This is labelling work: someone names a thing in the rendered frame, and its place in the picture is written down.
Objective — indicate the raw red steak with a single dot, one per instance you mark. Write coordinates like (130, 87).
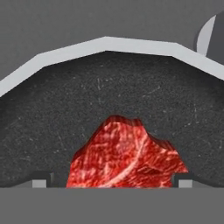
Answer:
(122, 154)

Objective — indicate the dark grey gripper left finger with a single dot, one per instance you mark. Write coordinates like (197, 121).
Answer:
(39, 182)

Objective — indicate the black pan with grey rim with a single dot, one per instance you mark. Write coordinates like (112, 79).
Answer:
(110, 87)

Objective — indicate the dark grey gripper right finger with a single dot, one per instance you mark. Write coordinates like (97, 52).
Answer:
(185, 182)

